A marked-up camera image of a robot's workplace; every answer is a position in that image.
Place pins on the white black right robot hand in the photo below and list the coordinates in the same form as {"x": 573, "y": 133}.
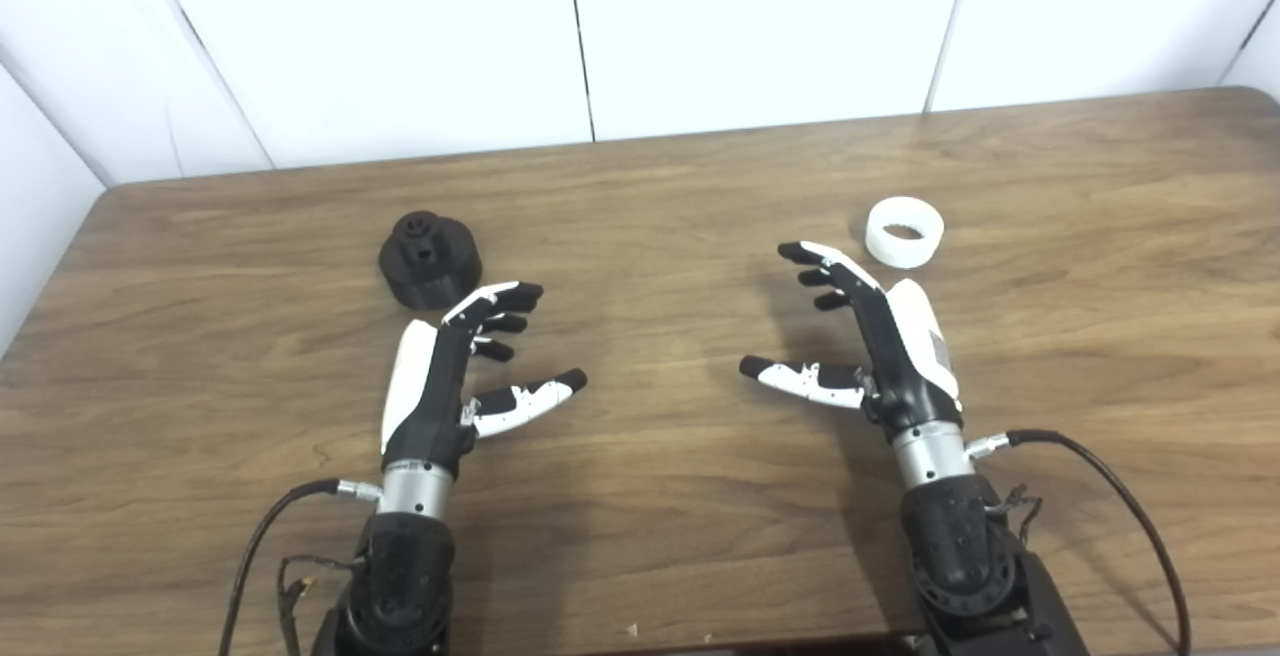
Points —
{"x": 900, "y": 356}

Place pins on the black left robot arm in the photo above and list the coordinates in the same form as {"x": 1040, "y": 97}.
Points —
{"x": 400, "y": 576}

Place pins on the round black plastic part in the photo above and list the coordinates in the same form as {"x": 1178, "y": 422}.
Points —
{"x": 430, "y": 266}

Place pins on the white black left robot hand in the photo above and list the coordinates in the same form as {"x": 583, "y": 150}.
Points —
{"x": 428, "y": 396}

